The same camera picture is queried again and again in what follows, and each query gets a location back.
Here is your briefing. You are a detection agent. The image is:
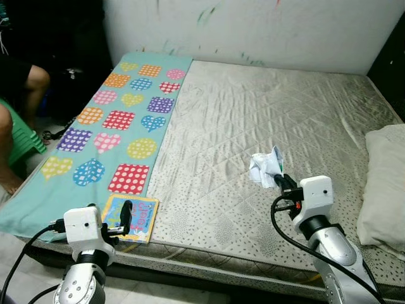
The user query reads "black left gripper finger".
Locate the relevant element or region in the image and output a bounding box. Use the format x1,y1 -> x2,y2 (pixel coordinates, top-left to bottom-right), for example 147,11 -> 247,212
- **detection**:
120,199 -> 134,237

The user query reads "white paper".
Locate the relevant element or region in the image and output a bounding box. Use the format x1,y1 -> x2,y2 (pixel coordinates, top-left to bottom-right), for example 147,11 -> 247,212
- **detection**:
249,145 -> 285,189

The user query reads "white pillow with black lettering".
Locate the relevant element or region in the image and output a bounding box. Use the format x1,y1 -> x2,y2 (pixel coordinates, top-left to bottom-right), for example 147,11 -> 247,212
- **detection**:
356,123 -> 405,255

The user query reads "yellow-edged blue children's book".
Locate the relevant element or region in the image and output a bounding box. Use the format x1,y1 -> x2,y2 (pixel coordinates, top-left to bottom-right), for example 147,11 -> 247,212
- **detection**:
101,194 -> 160,244

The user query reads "grey quilted mattress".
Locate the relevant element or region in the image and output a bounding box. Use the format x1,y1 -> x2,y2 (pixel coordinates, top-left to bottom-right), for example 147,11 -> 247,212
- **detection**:
19,57 -> 405,302

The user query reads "teal blanket with dotted shapes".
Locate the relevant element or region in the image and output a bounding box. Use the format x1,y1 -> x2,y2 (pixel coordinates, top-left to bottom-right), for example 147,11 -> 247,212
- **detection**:
0,52 -> 194,243

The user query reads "green plastic stool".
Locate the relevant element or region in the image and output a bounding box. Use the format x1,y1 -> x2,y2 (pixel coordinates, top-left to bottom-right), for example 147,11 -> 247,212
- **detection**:
0,98 -> 48,170

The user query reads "dark tufted headboard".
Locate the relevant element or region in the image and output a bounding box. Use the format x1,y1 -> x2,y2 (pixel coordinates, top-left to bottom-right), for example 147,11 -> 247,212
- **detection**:
366,11 -> 405,122

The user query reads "seated person in dark shorts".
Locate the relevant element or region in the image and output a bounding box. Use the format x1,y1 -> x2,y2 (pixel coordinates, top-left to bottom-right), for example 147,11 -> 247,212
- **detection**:
0,25 -> 51,194

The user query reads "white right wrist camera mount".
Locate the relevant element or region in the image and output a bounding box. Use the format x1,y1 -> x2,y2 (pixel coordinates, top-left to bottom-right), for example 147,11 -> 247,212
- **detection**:
296,175 -> 335,220

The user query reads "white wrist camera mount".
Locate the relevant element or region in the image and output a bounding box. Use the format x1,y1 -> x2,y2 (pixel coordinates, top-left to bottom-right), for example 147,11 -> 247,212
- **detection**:
63,205 -> 106,246
296,175 -> 335,220

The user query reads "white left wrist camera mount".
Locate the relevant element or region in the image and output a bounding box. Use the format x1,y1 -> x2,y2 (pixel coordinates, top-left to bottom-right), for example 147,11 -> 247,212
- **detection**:
63,205 -> 106,246

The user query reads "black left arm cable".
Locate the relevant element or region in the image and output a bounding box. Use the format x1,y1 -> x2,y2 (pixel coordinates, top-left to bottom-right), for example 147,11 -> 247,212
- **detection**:
0,218 -> 68,304

